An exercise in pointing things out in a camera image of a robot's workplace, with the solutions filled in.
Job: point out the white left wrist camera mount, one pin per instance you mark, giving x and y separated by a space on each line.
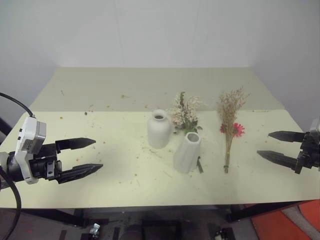
28 140

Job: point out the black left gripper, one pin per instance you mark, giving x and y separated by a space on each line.
46 168

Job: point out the ribbed white ceramic vase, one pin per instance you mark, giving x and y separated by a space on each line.
187 155

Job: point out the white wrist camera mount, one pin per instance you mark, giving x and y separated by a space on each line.
28 140
316 131

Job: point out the black table frame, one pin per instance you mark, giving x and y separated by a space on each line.
260 208

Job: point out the orange object under table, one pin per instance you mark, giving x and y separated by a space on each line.
272 226

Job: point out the small silver metal part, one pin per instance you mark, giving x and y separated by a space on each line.
95 228

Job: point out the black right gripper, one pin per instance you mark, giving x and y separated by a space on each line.
308 155

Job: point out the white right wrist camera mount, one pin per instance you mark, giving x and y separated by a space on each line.
316 131

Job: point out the dried beige bouquet red flowers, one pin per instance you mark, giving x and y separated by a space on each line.
230 112

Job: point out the round white ceramic vase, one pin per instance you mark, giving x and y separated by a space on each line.
158 130

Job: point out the white flower bouquet green leaves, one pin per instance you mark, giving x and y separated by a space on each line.
186 112

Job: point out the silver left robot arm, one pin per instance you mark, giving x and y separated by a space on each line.
12 168

